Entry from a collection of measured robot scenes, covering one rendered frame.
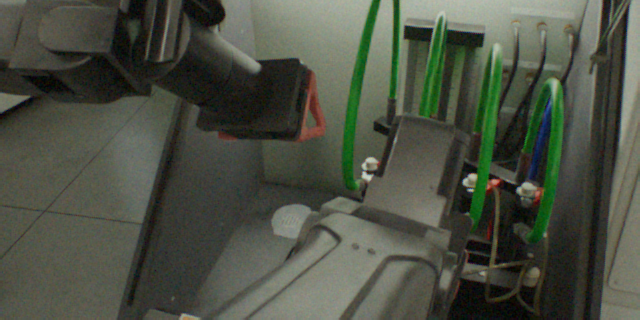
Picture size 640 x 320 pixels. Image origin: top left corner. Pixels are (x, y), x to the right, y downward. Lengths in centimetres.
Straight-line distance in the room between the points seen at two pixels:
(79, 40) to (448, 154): 26
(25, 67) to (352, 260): 29
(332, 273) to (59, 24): 29
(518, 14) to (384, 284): 86
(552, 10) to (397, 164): 71
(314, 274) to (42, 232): 254
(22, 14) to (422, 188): 31
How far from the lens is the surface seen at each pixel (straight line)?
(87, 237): 258
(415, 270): 22
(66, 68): 40
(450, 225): 45
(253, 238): 117
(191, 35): 38
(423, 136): 35
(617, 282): 94
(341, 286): 17
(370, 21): 65
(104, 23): 40
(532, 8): 101
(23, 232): 273
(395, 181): 34
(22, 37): 43
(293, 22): 108
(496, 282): 92
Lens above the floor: 164
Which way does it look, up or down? 33 degrees down
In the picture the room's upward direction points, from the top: straight up
